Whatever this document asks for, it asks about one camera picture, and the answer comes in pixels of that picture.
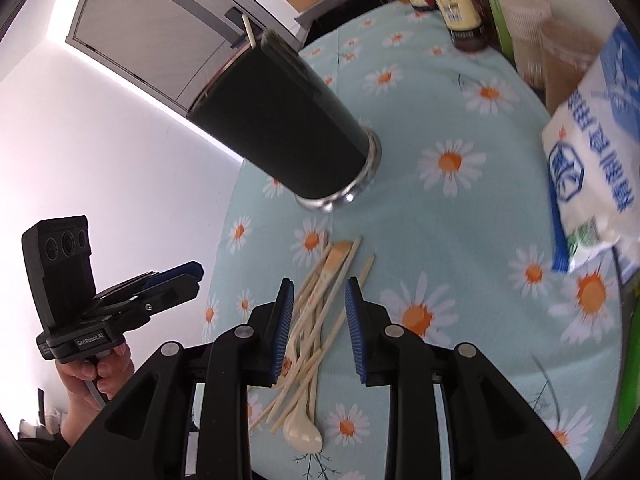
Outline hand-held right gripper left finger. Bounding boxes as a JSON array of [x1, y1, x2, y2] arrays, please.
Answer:
[[52, 277, 296, 480]]

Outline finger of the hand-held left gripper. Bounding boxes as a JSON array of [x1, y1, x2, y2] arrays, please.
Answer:
[[99, 273, 200, 332], [96, 261, 205, 302]]

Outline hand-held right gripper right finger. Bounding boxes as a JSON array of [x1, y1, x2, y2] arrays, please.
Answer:
[[344, 276, 582, 480]]

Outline small wooden spoon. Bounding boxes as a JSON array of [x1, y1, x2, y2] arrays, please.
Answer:
[[297, 241, 352, 333]]

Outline black utensil holder cup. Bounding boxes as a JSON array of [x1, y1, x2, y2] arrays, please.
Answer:
[[185, 29, 383, 215]]

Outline person's left forearm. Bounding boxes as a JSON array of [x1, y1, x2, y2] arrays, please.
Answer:
[[59, 385, 120, 461]]

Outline person's left hand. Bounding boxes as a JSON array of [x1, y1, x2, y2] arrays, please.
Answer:
[[54, 342, 136, 407]]

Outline daisy print tablecloth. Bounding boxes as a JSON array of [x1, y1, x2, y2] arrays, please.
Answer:
[[200, 0, 626, 480]]

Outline grey door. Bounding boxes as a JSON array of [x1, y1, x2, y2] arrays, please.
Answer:
[[65, 0, 313, 117]]

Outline green plastic packet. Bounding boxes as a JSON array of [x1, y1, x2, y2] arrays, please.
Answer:
[[616, 300, 640, 432]]

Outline white and blue salt bag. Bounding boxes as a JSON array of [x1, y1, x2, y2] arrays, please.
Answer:
[[541, 19, 640, 275]]

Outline brown spice jar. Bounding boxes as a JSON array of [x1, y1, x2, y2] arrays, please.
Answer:
[[539, 19, 603, 113]]

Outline pink lid spice jar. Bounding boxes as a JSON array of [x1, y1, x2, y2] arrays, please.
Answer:
[[500, 0, 552, 88]]

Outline small gold cap sauce bottle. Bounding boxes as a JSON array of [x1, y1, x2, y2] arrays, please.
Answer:
[[421, 0, 490, 55]]

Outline black door handle lock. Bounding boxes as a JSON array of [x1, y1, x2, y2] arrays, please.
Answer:
[[225, 6, 266, 43]]

